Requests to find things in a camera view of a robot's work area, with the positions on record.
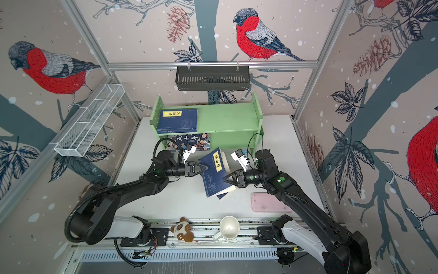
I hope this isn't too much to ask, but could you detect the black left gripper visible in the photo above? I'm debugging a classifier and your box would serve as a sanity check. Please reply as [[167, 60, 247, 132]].
[[164, 162, 208, 179]]

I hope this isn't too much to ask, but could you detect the dark blue book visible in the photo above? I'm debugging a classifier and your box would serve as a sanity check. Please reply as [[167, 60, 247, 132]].
[[198, 147, 236, 198], [157, 108, 198, 134], [216, 193, 227, 200]]

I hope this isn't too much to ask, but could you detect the colourful cartoon cover book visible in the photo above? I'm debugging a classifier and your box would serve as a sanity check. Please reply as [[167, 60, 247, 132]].
[[168, 133, 211, 151]]

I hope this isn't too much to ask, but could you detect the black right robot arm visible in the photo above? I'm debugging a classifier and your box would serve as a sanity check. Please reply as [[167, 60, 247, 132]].
[[223, 150, 371, 274]]

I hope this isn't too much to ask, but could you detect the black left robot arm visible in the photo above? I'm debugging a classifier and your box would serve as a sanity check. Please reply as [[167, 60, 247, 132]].
[[64, 138, 209, 245]]

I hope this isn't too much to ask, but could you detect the pink plastic tray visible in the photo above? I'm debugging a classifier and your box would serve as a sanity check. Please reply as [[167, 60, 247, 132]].
[[251, 192, 293, 213]]

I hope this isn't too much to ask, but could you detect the white ceramic mug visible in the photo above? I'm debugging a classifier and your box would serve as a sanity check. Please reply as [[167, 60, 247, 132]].
[[212, 216, 240, 241]]

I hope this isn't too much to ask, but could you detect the green wooden shelf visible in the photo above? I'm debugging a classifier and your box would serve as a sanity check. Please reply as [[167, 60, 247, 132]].
[[149, 94, 263, 154]]

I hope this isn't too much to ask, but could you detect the brown white plush toy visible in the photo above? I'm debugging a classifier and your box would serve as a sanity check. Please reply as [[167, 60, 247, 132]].
[[171, 217, 195, 243]]

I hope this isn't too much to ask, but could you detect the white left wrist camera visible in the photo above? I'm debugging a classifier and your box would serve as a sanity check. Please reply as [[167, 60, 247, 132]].
[[182, 145, 197, 163]]

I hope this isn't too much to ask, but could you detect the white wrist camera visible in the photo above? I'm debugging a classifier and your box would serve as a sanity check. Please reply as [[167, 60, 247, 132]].
[[182, 145, 197, 163], [231, 149, 249, 171]]

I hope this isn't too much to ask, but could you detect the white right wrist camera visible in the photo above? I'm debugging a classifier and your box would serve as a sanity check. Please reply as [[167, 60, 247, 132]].
[[231, 149, 249, 171]]

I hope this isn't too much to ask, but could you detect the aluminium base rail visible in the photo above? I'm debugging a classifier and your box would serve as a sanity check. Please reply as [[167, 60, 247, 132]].
[[72, 218, 306, 264]]

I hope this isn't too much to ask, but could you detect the black hanging wall basket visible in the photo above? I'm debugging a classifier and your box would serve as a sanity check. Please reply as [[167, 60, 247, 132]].
[[175, 66, 250, 91]]

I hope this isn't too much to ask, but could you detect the white wire mesh basket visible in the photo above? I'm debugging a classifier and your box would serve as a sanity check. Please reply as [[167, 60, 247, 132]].
[[54, 83, 125, 157]]

